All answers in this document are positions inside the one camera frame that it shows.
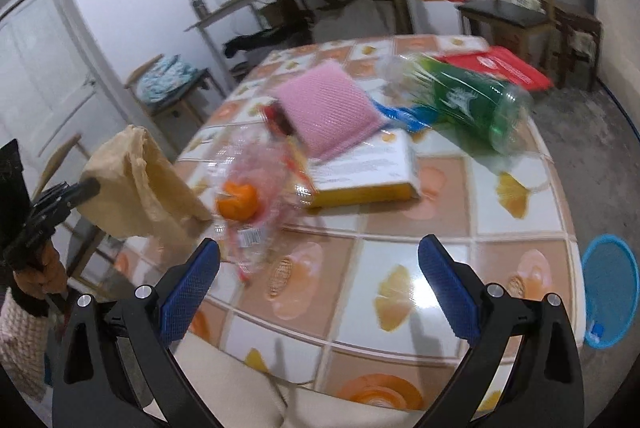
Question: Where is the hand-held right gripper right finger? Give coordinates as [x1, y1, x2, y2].
[417, 234, 586, 428]

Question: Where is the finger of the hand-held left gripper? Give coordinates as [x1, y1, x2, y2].
[29, 178, 102, 233]

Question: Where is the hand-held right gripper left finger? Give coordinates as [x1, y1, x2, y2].
[52, 238, 223, 428]

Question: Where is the beige cloth bag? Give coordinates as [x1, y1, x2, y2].
[77, 125, 214, 243]

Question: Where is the blue plastic basket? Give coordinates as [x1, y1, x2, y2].
[580, 234, 640, 350]

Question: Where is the red packet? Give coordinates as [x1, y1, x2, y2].
[435, 46, 554, 94]

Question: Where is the person's left forearm knit sleeve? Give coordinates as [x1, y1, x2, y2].
[0, 288, 57, 401]

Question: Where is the person's left hand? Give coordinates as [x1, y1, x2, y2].
[12, 242, 68, 303]

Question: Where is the light wooden chair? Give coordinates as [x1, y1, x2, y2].
[30, 133, 131, 295]

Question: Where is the tile patterned tablecloth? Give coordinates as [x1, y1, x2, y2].
[112, 35, 587, 411]

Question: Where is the orange tangerine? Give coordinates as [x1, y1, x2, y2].
[216, 182, 260, 219]

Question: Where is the clear plastic bag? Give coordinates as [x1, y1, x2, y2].
[212, 140, 317, 283]

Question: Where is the white door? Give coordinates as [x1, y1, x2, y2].
[0, 0, 147, 195]

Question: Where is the yellow and white box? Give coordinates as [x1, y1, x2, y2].
[300, 130, 422, 209]

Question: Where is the blue patterned cloth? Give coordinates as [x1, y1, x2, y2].
[136, 55, 199, 104]

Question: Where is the wooden chair with blue cloth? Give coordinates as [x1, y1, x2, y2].
[124, 54, 227, 129]

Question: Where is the blue wrapper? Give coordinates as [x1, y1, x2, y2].
[370, 100, 441, 133]

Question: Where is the green plastic bottle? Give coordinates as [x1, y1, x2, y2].
[390, 55, 534, 157]

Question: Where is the red snack wrapper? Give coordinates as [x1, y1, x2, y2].
[262, 102, 311, 181]

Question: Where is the pink sponge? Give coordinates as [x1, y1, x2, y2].
[270, 60, 389, 161]

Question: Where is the black clothing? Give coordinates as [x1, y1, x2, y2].
[222, 25, 313, 59]

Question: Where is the cardboard box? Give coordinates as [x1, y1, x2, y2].
[260, 0, 301, 28]

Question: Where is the white sack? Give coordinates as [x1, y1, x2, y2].
[312, 0, 401, 44]

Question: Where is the wooden chair with dark seat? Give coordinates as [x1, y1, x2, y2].
[457, 0, 559, 58]

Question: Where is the blue hose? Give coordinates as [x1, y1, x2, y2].
[595, 72, 640, 146]

